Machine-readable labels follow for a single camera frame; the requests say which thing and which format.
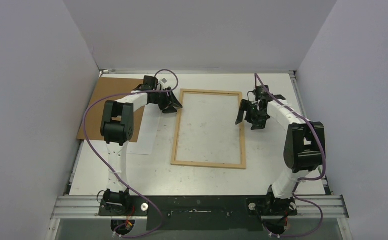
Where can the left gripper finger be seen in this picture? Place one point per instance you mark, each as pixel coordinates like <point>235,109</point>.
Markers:
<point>173,101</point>
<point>169,110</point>

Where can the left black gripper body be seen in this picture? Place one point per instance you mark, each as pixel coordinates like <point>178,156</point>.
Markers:
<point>162,99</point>

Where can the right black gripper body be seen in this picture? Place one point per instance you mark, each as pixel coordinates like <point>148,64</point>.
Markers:
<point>251,112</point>

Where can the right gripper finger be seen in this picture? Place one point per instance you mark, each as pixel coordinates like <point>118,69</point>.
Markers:
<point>243,108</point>
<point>258,122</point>

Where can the white photo paper sheet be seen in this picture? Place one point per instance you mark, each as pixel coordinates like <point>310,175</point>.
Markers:
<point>148,131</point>

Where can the brown cardboard backing board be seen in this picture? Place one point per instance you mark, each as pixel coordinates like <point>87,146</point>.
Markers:
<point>107,86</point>

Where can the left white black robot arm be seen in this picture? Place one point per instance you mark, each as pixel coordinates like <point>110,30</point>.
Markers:
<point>117,128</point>

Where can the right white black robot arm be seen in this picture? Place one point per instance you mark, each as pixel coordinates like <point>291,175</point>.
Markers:
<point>303,148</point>

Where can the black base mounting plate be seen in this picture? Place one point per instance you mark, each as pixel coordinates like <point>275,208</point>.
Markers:
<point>201,213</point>

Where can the aluminium front rail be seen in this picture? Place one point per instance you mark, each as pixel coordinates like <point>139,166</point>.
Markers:
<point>87,207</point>

